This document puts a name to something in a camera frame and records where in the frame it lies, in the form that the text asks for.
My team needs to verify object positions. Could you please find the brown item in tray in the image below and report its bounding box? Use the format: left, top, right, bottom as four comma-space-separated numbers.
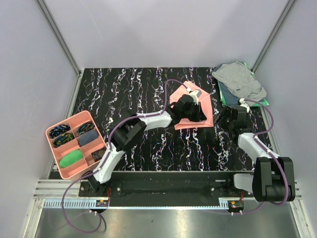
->
92, 147, 106, 162

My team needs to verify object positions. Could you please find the green item in tray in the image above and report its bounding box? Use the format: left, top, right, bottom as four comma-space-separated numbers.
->
59, 149, 83, 169

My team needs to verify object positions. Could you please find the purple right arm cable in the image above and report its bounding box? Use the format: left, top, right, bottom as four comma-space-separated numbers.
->
207, 99, 292, 215

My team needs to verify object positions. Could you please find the aluminium frame post left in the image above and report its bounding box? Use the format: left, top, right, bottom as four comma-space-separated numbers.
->
36, 0, 81, 75

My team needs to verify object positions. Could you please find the dark blue cloth in tray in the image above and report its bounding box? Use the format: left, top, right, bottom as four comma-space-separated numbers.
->
77, 130, 99, 147

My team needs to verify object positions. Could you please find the aluminium front rail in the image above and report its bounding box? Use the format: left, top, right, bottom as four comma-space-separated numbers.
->
33, 179, 302, 203

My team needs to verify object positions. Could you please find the dark blue folded cloth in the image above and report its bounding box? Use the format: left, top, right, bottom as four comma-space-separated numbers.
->
218, 81, 240, 108

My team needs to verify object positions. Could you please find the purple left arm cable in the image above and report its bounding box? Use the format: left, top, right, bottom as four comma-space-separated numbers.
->
60, 79, 191, 234

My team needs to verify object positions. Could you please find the green mat under cloths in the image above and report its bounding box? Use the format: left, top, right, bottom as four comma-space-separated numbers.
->
221, 61, 270, 108

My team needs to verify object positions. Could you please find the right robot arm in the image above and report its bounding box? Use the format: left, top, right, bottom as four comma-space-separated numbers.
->
216, 106, 296, 205

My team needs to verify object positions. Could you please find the blue patterned item in tray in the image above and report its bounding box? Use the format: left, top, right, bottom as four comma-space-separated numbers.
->
49, 124, 70, 139

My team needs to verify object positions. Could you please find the grey cable duct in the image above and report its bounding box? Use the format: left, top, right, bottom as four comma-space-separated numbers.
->
44, 198, 232, 210

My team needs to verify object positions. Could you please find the pink satin napkin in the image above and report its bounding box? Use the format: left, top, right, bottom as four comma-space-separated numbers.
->
169, 81, 213, 130

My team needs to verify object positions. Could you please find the aluminium frame post right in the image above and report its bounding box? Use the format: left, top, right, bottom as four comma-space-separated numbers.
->
252, 0, 297, 73

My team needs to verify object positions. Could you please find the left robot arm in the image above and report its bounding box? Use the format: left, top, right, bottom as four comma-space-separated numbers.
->
87, 90, 212, 196

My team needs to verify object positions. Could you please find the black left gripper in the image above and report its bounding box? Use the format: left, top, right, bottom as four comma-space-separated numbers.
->
180, 102, 206, 122

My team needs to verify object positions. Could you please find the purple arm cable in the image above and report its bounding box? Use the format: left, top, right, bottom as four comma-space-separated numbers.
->
60, 79, 191, 234
207, 99, 292, 215

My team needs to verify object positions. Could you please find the aluminium frame post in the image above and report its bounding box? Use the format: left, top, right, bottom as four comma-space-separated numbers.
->
36, 0, 81, 75
252, 0, 297, 73

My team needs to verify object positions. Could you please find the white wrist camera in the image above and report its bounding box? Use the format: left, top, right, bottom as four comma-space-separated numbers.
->
188, 89, 202, 105
238, 98, 250, 112

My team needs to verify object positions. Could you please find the grey cloth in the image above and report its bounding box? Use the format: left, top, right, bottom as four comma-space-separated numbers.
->
212, 61, 267, 105

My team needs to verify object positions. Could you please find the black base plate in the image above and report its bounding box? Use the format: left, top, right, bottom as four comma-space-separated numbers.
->
79, 171, 253, 205

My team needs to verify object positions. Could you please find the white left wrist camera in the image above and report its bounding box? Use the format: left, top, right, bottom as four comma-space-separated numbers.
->
188, 89, 202, 105

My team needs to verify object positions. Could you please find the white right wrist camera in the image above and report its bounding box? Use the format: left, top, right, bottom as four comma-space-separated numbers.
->
238, 98, 250, 112

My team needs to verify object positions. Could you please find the pink compartment tray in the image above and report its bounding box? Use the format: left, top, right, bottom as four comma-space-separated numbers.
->
46, 111, 106, 181

